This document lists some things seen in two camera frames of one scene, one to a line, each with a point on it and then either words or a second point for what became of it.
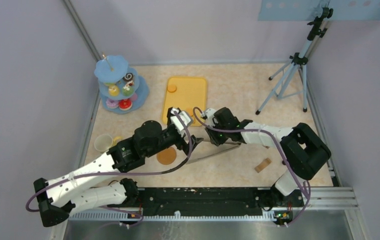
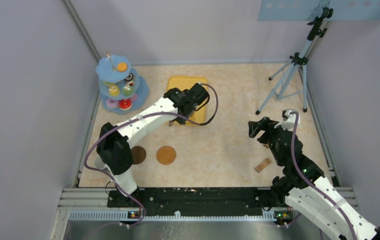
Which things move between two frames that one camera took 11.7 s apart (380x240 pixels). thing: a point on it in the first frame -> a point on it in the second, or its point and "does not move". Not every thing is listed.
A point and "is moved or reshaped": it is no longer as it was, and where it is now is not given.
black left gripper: [183, 144] -> [181, 121]
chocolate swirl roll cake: [128, 77] does not move
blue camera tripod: [293, 81] does not move
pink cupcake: [134, 97] does not move
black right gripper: [214, 140] -> [255, 127]
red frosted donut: [125, 104] does not move
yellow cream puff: [114, 90] does not move
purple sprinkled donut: [112, 104] does not move
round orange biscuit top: [172, 88] is moved or reshaped
